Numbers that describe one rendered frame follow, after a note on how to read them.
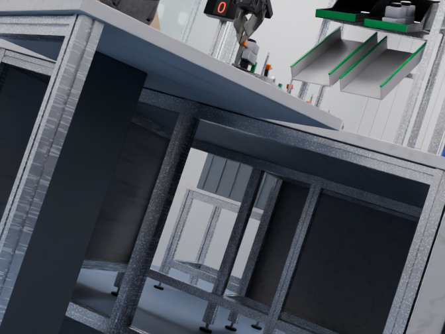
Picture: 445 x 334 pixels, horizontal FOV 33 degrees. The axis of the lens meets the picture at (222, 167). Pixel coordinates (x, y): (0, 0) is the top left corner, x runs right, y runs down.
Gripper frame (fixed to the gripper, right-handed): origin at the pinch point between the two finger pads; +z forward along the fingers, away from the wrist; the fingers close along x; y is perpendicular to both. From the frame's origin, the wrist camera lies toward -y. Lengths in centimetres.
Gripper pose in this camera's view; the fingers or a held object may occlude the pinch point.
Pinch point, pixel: (242, 40)
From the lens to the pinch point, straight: 232.7
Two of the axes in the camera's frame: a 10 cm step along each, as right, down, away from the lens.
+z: -3.2, 9.5, -0.4
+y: -3.8, -1.7, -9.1
